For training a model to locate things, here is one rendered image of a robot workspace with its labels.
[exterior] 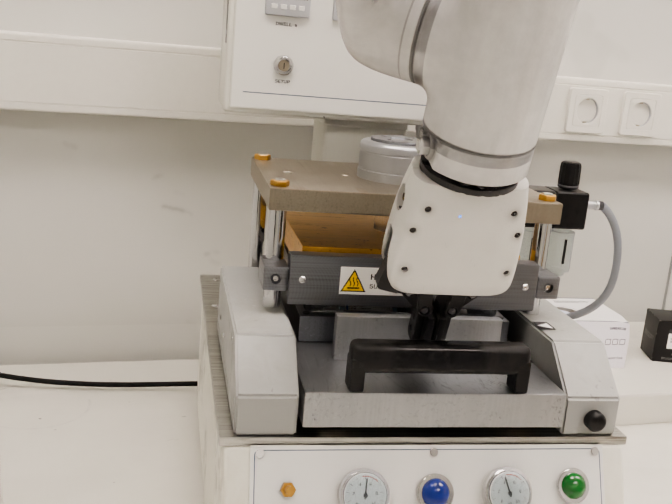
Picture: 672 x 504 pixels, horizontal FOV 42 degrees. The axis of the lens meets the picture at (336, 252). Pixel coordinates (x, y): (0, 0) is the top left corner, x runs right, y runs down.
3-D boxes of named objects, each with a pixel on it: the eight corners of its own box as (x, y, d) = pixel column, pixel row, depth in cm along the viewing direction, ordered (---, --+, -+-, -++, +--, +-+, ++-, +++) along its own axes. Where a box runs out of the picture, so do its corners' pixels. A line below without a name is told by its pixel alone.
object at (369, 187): (241, 227, 100) (248, 113, 97) (497, 238, 106) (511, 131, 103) (263, 289, 77) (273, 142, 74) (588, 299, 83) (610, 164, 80)
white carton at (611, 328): (453, 339, 137) (459, 294, 135) (586, 340, 143) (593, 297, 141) (482, 368, 126) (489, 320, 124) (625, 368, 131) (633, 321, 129)
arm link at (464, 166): (431, 152, 59) (423, 190, 61) (552, 160, 61) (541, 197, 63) (406, 100, 66) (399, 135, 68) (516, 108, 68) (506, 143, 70)
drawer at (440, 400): (263, 316, 97) (268, 248, 95) (452, 321, 101) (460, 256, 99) (301, 437, 69) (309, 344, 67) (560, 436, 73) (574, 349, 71)
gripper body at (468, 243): (417, 175, 61) (389, 303, 67) (554, 184, 63) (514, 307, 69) (396, 127, 67) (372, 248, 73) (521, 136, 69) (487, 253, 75)
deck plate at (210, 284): (199, 280, 112) (200, 272, 112) (458, 288, 119) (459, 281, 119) (218, 446, 68) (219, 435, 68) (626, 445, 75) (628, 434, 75)
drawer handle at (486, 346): (344, 382, 71) (348, 336, 70) (518, 384, 73) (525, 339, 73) (349, 392, 69) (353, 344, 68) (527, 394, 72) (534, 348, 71)
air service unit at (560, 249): (472, 274, 107) (487, 153, 103) (582, 278, 110) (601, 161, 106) (486, 286, 102) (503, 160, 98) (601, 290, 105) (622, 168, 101)
